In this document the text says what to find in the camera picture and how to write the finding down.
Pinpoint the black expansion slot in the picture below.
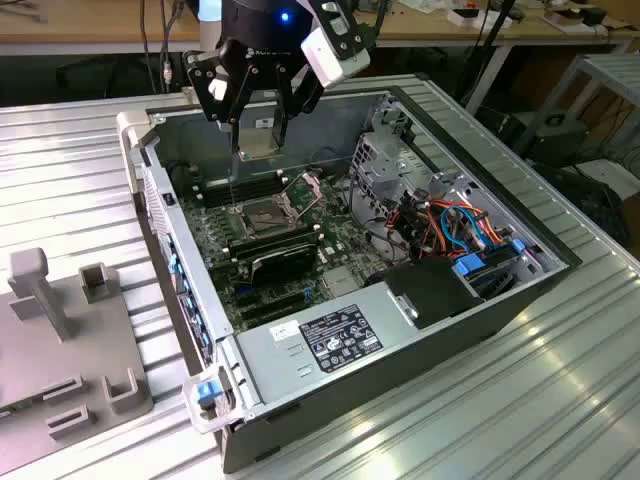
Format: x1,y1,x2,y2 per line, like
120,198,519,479
234,287,305,310
242,298,309,324

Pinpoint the black RAM slot bank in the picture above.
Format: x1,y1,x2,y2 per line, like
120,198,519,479
225,222,322,261
192,167,290,209

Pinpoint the silver CPU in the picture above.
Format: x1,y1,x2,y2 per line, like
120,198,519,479
238,127,281,162

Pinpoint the silver chipset heatsink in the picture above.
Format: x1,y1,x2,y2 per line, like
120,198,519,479
321,266,365,297

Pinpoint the silver power supply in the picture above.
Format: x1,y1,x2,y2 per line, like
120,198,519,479
233,281,420,406

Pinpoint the brown flat box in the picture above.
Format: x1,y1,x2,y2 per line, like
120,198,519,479
542,7,586,29

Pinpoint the silver disk bay bracket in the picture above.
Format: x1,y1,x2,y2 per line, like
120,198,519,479
427,169,551,281

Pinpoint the open grey PC case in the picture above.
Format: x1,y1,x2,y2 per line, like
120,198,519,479
115,83,584,474

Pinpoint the wooden desk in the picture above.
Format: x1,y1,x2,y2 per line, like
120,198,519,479
0,0,640,57

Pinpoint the metal socket cover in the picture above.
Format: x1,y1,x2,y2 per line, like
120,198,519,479
281,169,324,214

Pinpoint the black graphics card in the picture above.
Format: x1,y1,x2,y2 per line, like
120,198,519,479
247,242,319,287

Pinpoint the hard disk in blue carrier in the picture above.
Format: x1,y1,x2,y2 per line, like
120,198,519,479
451,251,527,302

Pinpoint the green motherboard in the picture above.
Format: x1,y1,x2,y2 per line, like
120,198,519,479
177,169,374,335

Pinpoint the orange wire harness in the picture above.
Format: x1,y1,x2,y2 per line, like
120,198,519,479
389,197,516,262

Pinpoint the silver perforated drive cage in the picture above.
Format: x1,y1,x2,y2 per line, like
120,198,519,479
349,92,437,204

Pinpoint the black plastic shroud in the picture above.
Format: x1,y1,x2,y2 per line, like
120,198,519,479
384,259,487,330

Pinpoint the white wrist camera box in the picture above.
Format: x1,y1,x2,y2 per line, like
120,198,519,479
299,0,374,90

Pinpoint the black CPU socket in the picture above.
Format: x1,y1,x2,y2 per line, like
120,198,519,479
234,197,292,239

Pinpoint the grey parts rack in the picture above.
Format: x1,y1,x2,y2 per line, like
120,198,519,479
0,247,156,442

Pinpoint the grey metal frame table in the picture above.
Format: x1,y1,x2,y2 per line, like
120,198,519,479
512,52,640,166

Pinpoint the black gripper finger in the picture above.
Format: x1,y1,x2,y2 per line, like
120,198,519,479
272,62,324,150
182,48,257,157

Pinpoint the blue data wire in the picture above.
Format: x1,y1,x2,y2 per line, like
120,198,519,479
439,203,504,251

